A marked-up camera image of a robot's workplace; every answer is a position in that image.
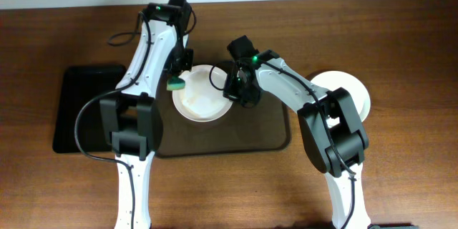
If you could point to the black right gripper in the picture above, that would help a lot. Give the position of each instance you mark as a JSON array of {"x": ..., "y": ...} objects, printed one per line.
[{"x": 237, "y": 91}]

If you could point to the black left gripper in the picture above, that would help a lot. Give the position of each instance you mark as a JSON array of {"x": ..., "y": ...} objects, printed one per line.
[{"x": 182, "y": 65}]

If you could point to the green scrubbing sponge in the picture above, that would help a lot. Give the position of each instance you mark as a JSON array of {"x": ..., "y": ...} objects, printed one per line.
[{"x": 175, "y": 83}]

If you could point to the white plate top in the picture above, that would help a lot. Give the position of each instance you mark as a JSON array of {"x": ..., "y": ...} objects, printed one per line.
[{"x": 199, "y": 101}]

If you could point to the white plate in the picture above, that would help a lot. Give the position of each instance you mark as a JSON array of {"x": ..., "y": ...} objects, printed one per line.
[
  {"x": 335, "y": 79},
  {"x": 199, "y": 101}
]

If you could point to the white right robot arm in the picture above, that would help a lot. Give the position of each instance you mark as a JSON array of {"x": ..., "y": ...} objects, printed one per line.
[{"x": 332, "y": 132}]

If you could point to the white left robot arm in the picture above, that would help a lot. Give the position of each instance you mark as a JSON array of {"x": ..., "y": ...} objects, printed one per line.
[{"x": 130, "y": 117}]

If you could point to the brown serving tray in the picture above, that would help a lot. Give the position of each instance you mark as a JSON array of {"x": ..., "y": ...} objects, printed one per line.
[{"x": 264, "y": 127}]

